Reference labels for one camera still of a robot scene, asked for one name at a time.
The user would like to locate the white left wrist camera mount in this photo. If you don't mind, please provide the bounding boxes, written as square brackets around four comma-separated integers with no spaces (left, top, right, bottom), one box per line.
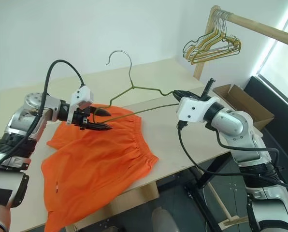
[67,86,94,125]

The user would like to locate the bunch of wire hangers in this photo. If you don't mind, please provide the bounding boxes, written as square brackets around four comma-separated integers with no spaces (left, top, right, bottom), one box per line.
[186,13,238,60]

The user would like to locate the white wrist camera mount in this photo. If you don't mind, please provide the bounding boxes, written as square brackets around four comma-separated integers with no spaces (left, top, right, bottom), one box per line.
[67,86,94,125]
[175,96,219,124]

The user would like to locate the brown wire hanger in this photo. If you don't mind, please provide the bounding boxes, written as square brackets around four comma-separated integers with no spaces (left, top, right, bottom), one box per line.
[214,13,243,55]

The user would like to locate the light wooden floor strut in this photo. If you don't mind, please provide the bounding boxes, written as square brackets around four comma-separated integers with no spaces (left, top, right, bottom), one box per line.
[206,183,247,231]

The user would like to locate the black metal table frame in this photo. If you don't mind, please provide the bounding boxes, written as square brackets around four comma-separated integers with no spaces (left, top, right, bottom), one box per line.
[184,153,234,232]

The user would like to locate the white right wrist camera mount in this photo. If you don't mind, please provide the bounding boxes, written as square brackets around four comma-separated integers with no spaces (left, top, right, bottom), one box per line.
[175,96,219,124]

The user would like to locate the orange shorts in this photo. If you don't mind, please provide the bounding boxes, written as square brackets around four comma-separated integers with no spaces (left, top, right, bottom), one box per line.
[41,103,159,232]

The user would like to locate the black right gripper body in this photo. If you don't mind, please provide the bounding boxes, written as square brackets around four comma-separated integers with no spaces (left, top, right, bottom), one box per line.
[186,92,207,100]

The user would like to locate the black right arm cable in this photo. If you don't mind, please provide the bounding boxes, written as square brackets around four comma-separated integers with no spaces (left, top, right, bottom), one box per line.
[176,122,288,194]

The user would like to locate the brown cardboard box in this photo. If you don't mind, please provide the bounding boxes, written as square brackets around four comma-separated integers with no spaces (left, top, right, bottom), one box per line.
[213,84,275,131]

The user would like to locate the dark window frame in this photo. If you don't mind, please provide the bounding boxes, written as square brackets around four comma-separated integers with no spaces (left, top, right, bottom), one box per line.
[244,75,288,145]

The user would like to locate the olive wire hanger silver hook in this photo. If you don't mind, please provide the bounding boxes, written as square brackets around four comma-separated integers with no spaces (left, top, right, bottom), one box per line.
[92,50,183,125]

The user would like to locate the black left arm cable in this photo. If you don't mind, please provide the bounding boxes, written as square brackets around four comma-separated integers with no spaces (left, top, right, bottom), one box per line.
[0,59,86,174]

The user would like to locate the wooden clothes rack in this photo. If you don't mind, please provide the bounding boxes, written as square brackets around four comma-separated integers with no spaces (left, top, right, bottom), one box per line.
[193,6,288,79]

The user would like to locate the white roller blind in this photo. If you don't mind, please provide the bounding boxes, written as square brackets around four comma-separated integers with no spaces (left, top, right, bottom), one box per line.
[251,0,288,102]

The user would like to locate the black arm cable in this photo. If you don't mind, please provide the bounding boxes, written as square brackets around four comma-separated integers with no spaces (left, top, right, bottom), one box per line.
[0,59,86,174]
[176,122,288,194]

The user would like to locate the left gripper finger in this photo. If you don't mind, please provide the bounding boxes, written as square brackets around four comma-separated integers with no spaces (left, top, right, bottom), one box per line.
[92,107,112,118]
[85,121,114,131]

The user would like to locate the black cylindrical rod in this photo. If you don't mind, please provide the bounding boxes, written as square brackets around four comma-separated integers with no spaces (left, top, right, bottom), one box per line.
[202,78,216,98]

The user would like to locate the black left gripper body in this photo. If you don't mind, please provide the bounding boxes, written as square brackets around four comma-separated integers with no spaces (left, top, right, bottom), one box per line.
[72,106,95,130]

